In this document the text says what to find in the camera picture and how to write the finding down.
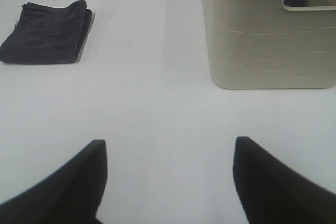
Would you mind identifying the dark grey folded towel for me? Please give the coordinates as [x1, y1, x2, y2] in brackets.
[1, 0, 92, 65]

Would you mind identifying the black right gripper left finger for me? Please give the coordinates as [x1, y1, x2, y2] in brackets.
[1, 140, 108, 223]

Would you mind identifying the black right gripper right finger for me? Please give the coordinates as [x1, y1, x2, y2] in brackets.
[233, 136, 335, 223]

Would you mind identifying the beige plastic basket grey rim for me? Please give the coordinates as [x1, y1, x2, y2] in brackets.
[202, 0, 335, 89]

